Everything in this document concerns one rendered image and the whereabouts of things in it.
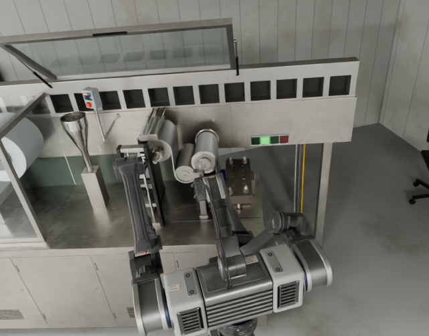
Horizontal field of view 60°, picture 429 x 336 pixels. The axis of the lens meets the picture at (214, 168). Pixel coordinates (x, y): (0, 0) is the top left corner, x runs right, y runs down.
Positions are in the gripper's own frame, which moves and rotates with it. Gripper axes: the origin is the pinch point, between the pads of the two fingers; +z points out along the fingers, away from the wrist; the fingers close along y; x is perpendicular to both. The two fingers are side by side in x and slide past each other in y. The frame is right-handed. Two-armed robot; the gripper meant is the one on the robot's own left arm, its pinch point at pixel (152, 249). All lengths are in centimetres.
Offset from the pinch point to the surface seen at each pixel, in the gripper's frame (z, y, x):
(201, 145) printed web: -1, -38, -52
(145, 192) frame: 6.6, -1.8, -34.0
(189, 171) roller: 7, -28, -41
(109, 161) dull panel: 40, 20, -78
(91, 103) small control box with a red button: -26, 16, -75
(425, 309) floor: 85, -172, 63
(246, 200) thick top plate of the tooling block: 17, -57, -20
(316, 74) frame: -23, -109, -70
